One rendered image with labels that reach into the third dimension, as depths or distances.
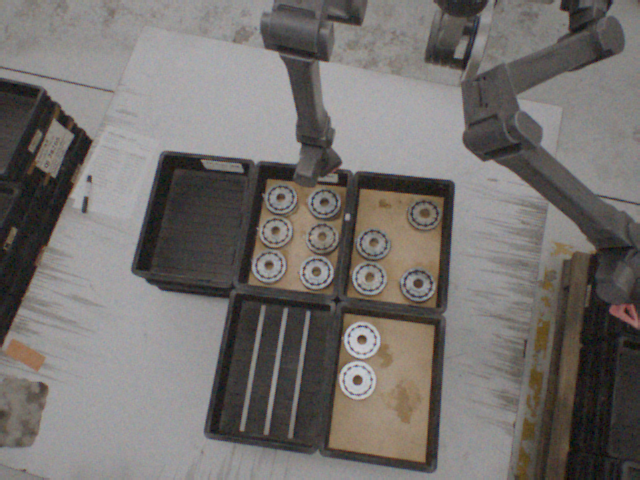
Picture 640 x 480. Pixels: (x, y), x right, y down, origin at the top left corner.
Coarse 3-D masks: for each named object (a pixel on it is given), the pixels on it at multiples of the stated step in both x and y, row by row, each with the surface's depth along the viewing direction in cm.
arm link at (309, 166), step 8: (328, 136) 117; (304, 144) 121; (312, 144) 121; (328, 144) 119; (304, 152) 121; (312, 152) 121; (320, 152) 121; (304, 160) 120; (312, 160) 120; (296, 168) 123; (304, 168) 120; (312, 168) 120; (320, 168) 123; (296, 176) 121; (304, 176) 120; (312, 176) 121; (304, 184) 124; (312, 184) 123
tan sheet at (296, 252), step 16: (304, 192) 166; (304, 208) 164; (304, 224) 163; (336, 224) 162; (256, 240) 162; (304, 240) 161; (320, 240) 161; (288, 256) 160; (304, 256) 160; (336, 256) 159; (288, 272) 158; (320, 272) 158; (288, 288) 157; (304, 288) 157
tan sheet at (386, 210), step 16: (368, 192) 165; (384, 192) 165; (368, 208) 163; (384, 208) 163; (400, 208) 163; (368, 224) 162; (384, 224) 162; (400, 224) 161; (400, 240) 160; (416, 240) 159; (432, 240) 159; (352, 256) 159; (400, 256) 158; (416, 256) 158; (432, 256) 158; (352, 272) 157; (400, 272) 157; (432, 272) 156; (352, 288) 156; (416, 304) 153; (432, 304) 153
